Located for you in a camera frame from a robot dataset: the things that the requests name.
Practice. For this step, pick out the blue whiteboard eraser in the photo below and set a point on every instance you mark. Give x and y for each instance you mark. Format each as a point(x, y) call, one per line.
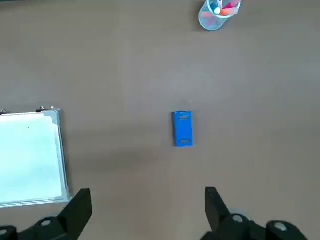
point(183, 128)

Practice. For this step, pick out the blue marker with white cap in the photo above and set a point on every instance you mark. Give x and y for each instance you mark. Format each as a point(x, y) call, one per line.
point(217, 10)

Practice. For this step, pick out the clear plastic pen cup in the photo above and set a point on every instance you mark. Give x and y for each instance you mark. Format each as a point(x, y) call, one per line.
point(215, 22)

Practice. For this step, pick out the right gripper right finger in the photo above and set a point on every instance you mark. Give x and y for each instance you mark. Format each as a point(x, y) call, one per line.
point(220, 212)

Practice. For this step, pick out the orange marker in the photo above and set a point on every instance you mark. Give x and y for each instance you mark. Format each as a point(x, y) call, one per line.
point(228, 11)

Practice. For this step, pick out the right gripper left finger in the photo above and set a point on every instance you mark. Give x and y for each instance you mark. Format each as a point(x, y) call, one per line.
point(72, 215)

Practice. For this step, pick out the red marker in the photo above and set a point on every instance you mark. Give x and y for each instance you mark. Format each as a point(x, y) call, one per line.
point(231, 3)

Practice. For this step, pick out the silver framed whiteboard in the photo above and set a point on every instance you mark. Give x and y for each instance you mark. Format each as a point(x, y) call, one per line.
point(30, 157)

